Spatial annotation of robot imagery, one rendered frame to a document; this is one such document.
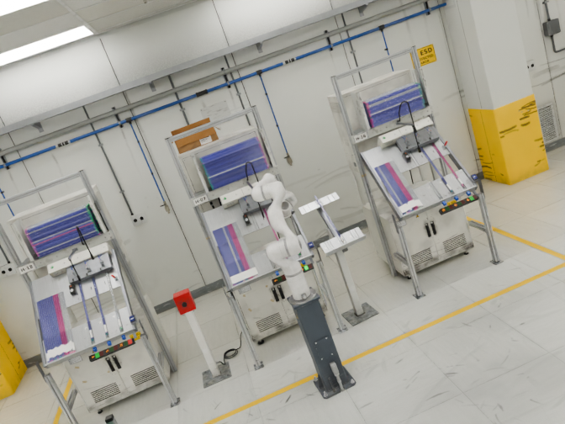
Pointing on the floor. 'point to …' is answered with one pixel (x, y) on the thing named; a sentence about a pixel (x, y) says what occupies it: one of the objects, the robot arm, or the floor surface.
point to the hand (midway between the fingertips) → (284, 218)
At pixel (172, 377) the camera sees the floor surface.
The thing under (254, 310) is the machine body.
